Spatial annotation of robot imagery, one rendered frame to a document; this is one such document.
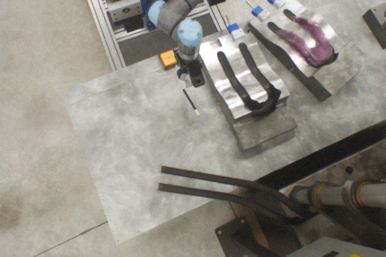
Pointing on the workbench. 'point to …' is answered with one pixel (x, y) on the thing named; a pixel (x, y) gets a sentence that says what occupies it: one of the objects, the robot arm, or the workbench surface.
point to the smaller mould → (377, 23)
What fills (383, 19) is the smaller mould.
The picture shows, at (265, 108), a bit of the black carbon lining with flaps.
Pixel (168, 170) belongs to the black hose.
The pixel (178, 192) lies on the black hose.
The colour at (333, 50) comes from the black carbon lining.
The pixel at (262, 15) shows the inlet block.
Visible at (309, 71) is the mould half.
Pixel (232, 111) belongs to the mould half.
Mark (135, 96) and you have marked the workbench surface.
